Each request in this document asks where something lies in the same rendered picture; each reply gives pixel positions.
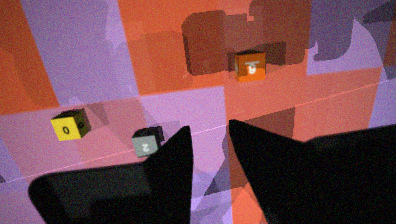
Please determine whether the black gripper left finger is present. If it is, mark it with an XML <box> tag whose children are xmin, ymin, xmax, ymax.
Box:
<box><xmin>27</xmin><ymin>126</ymin><xmax>194</xmax><ymax>224</ymax></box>

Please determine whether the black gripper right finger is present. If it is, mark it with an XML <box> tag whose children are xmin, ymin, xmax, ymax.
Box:
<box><xmin>229</xmin><ymin>119</ymin><xmax>396</xmax><ymax>224</ymax></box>

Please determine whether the yellow block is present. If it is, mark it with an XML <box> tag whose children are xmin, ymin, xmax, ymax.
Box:
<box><xmin>50</xmin><ymin>111</ymin><xmax>89</xmax><ymax>141</ymax></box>

